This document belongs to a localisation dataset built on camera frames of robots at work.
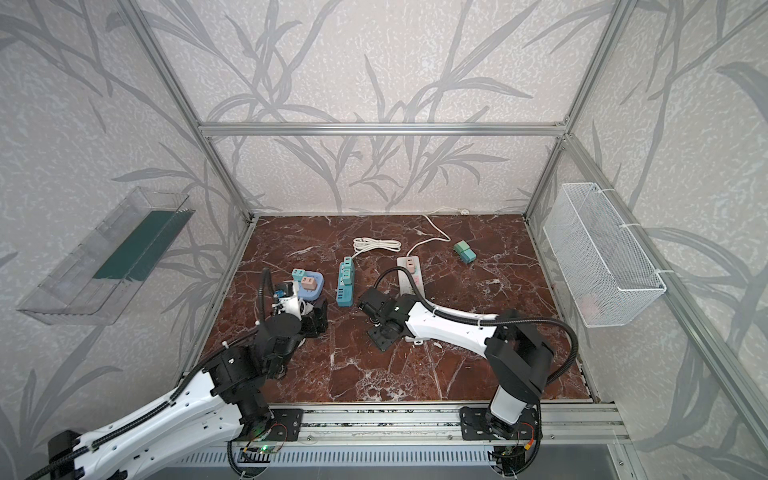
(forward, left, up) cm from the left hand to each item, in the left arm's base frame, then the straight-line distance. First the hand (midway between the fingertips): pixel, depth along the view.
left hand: (321, 294), depth 76 cm
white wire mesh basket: (-4, -63, +16) cm, 65 cm away
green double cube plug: (+26, -44, -17) cm, 54 cm away
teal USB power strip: (+11, -2, -17) cm, 21 cm away
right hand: (-2, -15, -13) cm, 20 cm away
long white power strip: (+19, -24, -13) cm, 33 cm away
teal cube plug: (+14, +13, -13) cm, 23 cm away
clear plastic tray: (-4, +45, +12) cm, 47 cm away
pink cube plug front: (+11, +8, -13) cm, 19 cm away
